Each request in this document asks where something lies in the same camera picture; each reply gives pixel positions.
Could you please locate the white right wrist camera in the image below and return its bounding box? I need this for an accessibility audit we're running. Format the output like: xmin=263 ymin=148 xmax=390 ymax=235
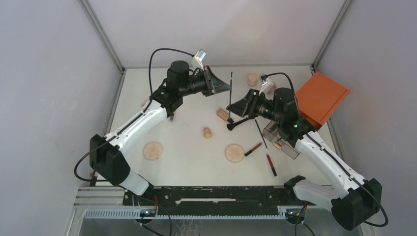
xmin=260 ymin=74 xmax=276 ymax=95

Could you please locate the thin black eyeliner pencil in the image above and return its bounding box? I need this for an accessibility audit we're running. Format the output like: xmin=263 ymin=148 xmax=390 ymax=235
xmin=254 ymin=119 xmax=268 ymax=149

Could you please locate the round beige powder jar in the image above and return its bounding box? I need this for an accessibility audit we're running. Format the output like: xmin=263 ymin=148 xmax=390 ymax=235
xmin=247 ymin=73 xmax=259 ymax=87

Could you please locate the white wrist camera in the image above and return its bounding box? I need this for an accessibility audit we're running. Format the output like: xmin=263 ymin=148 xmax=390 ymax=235
xmin=191 ymin=49 xmax=206 ymax=70
xmin=260 ymin=74 xmax=276 ymax=95

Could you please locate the right black cable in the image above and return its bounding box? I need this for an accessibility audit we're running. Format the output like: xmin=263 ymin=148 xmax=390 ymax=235
xmin=265 ymin=72 xmax=389 ymax=228

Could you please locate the black powder brush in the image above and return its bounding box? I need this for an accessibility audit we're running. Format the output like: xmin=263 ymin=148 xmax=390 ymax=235
xmin=227 ymin=118 xmax=249 ymax=131

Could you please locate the black cable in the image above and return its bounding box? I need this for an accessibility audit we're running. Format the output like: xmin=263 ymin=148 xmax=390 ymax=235
xmin=74 ymin=48 xmax=196 ymax=182
xmin=265 ymin=72 xmax=389 ymax=228

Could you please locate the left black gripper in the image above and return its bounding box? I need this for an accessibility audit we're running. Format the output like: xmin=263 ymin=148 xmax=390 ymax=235
xmin=179 ymin=66 xmax=232 ymax=97

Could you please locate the left black cable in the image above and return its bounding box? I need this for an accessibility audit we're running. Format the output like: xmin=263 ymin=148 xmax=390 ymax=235
xmin=74 ymin=48 xmax=196 ymax=182

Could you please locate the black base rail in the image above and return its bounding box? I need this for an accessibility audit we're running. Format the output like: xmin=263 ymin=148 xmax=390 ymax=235
xmin=122 ymin=186 xmax=304 ymax=217

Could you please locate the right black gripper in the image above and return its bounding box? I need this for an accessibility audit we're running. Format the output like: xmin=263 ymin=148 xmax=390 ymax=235
xmin=226 ymin=88 xmax=283 ymax=124

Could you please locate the beige makeup sponge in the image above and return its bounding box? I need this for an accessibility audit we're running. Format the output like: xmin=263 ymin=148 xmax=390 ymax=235
xmin=203 ymin=127 xmax=212 ymax=139

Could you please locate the round powder puff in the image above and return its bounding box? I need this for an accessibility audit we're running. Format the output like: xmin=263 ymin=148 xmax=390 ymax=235
xmin=225 ymin=144 xmax=244 ymax=164
xmin=143 ymin=142 xmax=163 ymax=161

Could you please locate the beige foundation tube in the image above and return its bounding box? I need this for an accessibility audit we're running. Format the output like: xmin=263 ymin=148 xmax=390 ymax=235
xmin=216 ymin=108 xmax=234 ymax=123

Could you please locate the orange clear drawer organizer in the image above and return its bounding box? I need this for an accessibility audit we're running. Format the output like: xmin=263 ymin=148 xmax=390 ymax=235
xmin=262 ymin=72 xmax=351 ymax=159

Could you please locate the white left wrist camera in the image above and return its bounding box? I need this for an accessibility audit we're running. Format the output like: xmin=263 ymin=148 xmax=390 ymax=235
xmin=191 ymin=49 xmax=206 ymax=70

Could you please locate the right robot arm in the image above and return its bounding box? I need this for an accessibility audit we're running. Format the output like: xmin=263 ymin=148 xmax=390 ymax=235
xmin=226 ymin=88 xmax=383 ymax=230

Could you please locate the red lipstick pencil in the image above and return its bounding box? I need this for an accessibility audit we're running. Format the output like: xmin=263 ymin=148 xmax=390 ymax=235
xmin=266 ymin=154 xmax=277 ymax=177

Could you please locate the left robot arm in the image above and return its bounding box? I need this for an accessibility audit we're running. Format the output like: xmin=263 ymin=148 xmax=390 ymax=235
xmin=89 ymin=60 xmax=232 ymax=205

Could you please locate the red lip gloss tube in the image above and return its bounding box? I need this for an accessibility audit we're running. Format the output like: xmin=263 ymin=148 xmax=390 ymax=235
xmin=244 ymin=143 xmax=262 ymax=157

